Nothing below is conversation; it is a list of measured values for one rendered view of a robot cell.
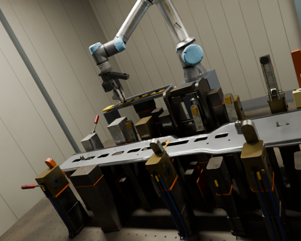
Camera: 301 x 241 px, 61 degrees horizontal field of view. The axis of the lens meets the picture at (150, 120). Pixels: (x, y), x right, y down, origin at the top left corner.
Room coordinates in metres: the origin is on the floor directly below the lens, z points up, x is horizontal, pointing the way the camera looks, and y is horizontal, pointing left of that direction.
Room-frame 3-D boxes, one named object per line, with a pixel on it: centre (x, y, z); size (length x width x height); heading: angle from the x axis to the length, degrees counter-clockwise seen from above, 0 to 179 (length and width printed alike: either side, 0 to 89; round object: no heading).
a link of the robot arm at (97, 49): (1.52, 0.11, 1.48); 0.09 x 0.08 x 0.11; 85
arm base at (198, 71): (1.61, -0.38, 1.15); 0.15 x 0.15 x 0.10
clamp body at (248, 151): (0.64, -0.23, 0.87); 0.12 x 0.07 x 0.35; 146
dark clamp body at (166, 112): (1.25, -0.10, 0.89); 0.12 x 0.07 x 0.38; 146
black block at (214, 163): (0.75, -0.13, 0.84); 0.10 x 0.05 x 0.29; 146
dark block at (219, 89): (1.11, -0.32, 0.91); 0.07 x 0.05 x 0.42; 146
